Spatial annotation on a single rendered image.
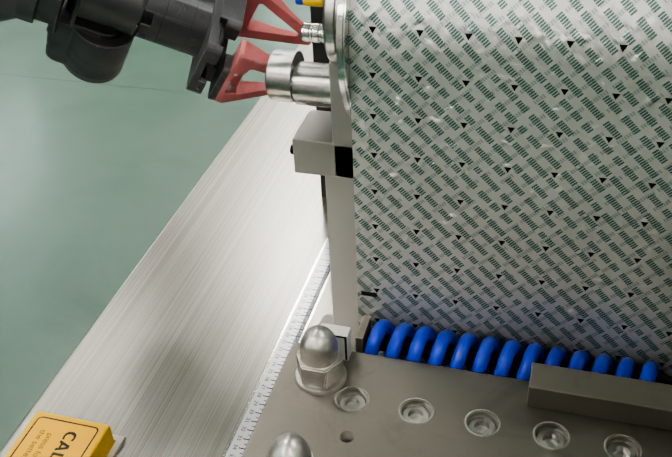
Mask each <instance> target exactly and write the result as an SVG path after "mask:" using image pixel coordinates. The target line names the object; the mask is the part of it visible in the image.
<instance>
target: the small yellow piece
mask: <svg viewBox="0 0 672 457"><path fill-rule="evenodd" d="M323 1H324V0H295V3H296V4H297V5H304V6H314V7H323Z"/></svg>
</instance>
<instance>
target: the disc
mask: <svg viewBox="0 0 672 457"><path fill-rule="evenodd" d="M350 3H351V0H338V10H337V33H336V48H337V69H338V79H339V86H340V92H341V96H342V100H343V104H344V107H345V109H346V111H347V113H348V115H349V116H350V117H351V92H350V64H349V17H350Z"/></svg>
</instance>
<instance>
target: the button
mask: <svg viewBox="0 0 672 457"><path fill-rule="evenodd" d="M113 445H114V439H113V435H112V432H111V428H110V426H109V425H106V424H101V423H96V422H91V421H86V420H81V419H76V418H71V417H66V416H62V415H57V414H52V413H47V412H42V411H38V412H36V414H35V415H34V417H33V418H32V419H31V421H30V422H29V423H28V425H27V426H26V428H25V429H24V430H23V432H22V433H21V435H20V436H19V437H18V439H17V440H16V441H15V443H14V444H13V446H12V447H11V448H10V450H9V451H8V452H7V454H6V455H5V457H106V456H107V455H108V453H109V451H110V450H111V448H112V447H113Z"/></svg>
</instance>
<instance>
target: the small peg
mask: <svg viewBox="0 0 672 457"><path fill-rule="evenodd" d="M300 37H301V39H302V41H303V42H311V41H313V42H314V43H320V42H322V43H324V40H323V24H322V23H312V22H304V23H303V24H302V25H301V29H300Z"/></svg>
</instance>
